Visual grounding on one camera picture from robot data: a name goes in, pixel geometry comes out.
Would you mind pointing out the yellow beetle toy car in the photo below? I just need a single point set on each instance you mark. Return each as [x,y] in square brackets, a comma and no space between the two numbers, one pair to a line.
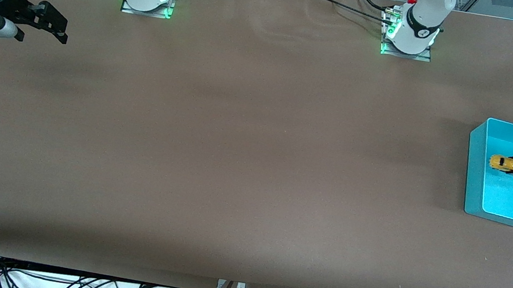
[495,161]

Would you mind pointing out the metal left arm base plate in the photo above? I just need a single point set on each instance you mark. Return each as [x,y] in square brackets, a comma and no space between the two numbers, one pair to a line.
[407,56]

